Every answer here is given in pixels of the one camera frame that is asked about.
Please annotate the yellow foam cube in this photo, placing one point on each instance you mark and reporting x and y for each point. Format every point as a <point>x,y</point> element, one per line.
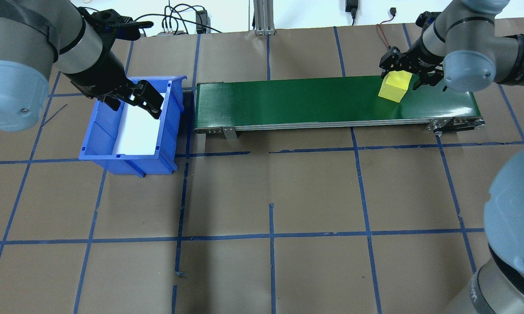
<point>392,89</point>

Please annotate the white foam pad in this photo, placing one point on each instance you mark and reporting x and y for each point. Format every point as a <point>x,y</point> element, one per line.
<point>135,135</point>

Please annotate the blue plastic storage bin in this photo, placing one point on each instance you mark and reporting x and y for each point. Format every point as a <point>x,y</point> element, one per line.
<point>166,144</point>

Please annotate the black power adapter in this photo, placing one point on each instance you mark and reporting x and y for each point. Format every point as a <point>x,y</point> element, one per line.
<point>351,5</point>

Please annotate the white side bench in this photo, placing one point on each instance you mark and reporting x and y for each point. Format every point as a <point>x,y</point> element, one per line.
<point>310,13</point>

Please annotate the slim black adapter box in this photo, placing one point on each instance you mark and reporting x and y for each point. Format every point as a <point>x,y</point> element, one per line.
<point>201,19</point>

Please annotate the green conveyor belt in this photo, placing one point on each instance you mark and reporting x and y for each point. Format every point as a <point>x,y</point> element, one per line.
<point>288,102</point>

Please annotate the aluminium extrusion post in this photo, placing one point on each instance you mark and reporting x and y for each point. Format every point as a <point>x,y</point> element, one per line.
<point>264,17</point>

